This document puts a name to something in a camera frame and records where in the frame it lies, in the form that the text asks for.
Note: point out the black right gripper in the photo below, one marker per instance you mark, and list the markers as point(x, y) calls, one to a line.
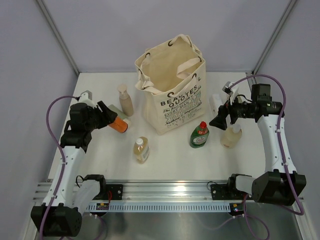
point(220, 120)

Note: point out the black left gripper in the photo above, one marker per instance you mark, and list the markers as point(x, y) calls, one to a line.
point(108, 115)

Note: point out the green dish soap bottle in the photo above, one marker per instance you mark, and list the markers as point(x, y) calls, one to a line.
point(199, 135)

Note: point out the clear amber soap bottle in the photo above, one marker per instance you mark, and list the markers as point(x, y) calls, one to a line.
point(141, 149)

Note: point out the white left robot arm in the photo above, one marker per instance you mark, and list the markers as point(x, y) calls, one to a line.
point(61, 211)

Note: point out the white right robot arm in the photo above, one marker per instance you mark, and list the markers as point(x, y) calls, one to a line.
point(280, 184)

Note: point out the cream canvas tote bag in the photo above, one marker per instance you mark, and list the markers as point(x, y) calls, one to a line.
point(172, 76)

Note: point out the pale green lotion tube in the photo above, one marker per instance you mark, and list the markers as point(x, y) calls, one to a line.
point(120, 114)

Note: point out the orange bottle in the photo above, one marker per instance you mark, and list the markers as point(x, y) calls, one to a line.
point(119, 125)

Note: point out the white tube black cap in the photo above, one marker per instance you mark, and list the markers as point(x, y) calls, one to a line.
point(215, 102)

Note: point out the beige pump bottle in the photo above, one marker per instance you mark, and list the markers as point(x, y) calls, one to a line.
point(125, 100)

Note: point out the cream pump lotion bottle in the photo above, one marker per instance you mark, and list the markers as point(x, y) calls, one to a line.
point(231, 136)

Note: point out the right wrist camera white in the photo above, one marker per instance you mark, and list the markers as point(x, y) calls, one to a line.
point(231, 91)

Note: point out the aluminium mounting rail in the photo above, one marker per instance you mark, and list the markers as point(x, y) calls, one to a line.
point(162, 191)

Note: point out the white slotted cable duct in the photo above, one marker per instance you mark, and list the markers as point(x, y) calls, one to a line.
point(159, 207)

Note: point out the right aluminium frame post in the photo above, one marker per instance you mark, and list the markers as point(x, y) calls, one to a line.
point(275, 34)

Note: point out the aluminium frame post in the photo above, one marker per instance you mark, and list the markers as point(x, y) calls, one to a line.
point(275, 34)
point(44, 10)

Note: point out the left aluminium frame post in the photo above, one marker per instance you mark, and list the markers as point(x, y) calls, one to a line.
point(44, 10)

